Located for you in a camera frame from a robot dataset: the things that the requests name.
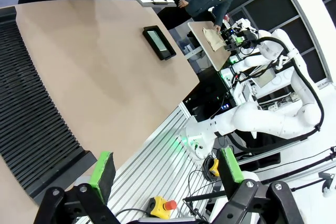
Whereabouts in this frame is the left gripper black green left finger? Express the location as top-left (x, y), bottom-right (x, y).
top-left (33, 151), bottom-right (122, 224)

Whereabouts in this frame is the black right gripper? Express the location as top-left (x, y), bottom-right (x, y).
top-left (236, 29), bottom-right (259, 49)

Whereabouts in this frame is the left gripper black green right finger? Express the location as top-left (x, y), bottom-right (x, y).
top-left (209, 146), bottom-right (308, 224)

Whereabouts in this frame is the green PCB board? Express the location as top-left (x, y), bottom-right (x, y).
top-left (146, 30), bottom-right (169, 54)

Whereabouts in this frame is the black conduit on right arm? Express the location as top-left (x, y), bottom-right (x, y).
top-left (227, 36), bottom-right (325, 154)

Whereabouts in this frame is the black slotted PCB rack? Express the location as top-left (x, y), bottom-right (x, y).
top-left (0, 6), bottom-right (98, 206)

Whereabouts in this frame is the yellow control pendant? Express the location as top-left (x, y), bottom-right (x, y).
top-left (209, 158), bottom-right (221, 178)

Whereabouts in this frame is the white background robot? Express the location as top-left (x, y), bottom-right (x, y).
top-left (229, 50), bottom-right (278, 75)

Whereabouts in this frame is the brown side table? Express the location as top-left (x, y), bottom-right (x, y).
top-left (187, 20), bottom-right (232, 72)

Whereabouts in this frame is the yellow emergency stop button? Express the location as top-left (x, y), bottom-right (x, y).
top-left (148, 195), bottom-right (178, 219)

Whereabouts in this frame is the black tripod stand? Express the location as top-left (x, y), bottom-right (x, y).
top-left (259, 146), bottom-right (336, 185)

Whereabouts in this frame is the black computer tower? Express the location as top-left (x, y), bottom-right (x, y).
top-left (181, 71), bottom-right (238, 124)

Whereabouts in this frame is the black plastic tray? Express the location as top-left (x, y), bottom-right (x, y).
top-left (142, 25), bottom-right (177, 61)

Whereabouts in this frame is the black coiled cable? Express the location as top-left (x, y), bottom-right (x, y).
top-left (187, 154), bottom-right (224, 201)

